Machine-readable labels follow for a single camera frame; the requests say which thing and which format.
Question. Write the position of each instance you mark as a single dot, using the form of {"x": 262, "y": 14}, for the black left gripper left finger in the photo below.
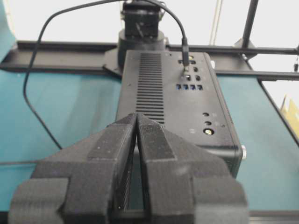
{"x": 80, "y": 184}

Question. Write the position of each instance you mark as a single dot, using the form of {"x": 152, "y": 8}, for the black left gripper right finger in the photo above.
{"x": 186, "y": 184}

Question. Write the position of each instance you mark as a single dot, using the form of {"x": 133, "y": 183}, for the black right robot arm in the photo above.
{"x": 141, "y": 30}

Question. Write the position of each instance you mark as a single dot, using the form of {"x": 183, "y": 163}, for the black mini PC box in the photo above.
{"x": 189, "y": 104}

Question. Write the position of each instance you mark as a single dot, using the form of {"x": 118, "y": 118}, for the black metal table frame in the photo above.
{"x": 101, "y": 58}

